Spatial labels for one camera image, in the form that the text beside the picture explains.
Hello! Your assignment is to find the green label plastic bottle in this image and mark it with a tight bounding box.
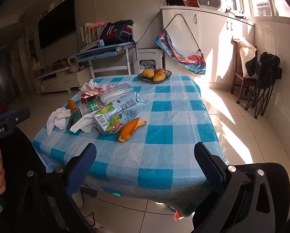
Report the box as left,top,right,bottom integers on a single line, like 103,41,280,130
79,100,104,117

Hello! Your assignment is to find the dark fruit bowl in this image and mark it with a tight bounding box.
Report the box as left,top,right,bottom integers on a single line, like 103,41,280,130
137,69,172,84

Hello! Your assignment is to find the crushed clear plastic bottle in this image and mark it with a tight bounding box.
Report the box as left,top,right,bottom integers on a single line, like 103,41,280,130
96,83,139,106

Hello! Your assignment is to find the large mango peel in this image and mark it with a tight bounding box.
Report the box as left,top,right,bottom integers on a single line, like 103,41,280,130
118,117,147,142

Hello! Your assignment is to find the red snack packet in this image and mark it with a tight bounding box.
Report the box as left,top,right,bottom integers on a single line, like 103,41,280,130
80,90,104,103

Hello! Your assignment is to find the blue study desk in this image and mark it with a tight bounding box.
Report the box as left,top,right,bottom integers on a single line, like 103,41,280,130
75,41,139,79

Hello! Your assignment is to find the white floor appliance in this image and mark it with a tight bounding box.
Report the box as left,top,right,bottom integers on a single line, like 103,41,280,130
136,48,165,74

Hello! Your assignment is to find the blue checked tablecloth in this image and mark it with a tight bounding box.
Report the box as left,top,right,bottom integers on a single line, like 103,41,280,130
31,74,229,217

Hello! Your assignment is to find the black folding chair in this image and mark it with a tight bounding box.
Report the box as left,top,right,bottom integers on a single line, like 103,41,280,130
244,52,283,119

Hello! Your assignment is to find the white cabinet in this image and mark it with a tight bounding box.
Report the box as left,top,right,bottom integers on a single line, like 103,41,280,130
159,6,255,84

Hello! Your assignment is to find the dark green wrapper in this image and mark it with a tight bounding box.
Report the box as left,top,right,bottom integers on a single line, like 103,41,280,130
66,112,83,130

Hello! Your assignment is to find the colourful printed hanging bag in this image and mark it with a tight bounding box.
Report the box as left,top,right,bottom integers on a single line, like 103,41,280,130
155,14,206,75

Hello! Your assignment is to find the large white tissue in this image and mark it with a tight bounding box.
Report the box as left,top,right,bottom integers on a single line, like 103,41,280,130
70,109,106,133

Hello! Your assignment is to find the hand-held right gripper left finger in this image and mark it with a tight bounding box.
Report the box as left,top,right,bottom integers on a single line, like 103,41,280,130
15,143,97,233

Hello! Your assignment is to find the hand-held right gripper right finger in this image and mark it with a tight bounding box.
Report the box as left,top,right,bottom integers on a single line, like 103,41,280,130
194,142,290,233

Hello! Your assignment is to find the row of books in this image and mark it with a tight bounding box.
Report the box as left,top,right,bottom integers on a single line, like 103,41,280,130
80,22,104,44

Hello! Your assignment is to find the black power cable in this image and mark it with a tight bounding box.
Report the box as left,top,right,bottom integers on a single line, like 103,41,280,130
135,12,160,44

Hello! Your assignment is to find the black wall television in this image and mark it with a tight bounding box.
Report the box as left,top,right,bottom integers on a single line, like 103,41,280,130
38,0,77,50

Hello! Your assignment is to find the small mango peel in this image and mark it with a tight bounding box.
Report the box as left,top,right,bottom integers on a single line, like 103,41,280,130
67,99,78,113

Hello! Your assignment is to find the green printed drink carton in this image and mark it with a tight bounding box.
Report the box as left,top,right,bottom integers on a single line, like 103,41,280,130
93,91,146,136

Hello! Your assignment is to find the cream television cabinet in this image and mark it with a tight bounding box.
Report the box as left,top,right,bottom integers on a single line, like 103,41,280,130
33,65,92,94

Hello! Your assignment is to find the wooden chair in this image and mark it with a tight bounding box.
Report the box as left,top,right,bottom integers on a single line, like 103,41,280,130
230,37,259,103

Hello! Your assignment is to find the navy red backpack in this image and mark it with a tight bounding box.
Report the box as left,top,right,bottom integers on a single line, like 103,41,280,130
100,19,136,46

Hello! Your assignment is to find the pink kettlebell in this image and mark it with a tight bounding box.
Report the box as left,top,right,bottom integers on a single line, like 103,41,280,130
67,56,80,73

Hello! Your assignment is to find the white pillow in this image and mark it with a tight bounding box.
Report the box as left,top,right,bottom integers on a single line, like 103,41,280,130
239,40,258,77

